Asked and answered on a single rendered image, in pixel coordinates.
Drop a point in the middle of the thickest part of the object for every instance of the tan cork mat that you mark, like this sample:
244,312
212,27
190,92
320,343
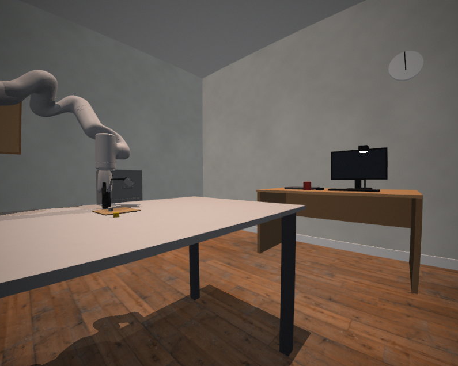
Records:
120,210

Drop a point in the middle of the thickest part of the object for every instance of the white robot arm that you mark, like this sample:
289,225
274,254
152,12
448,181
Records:
43,86

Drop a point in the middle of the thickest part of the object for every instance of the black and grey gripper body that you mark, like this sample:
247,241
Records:
105,175

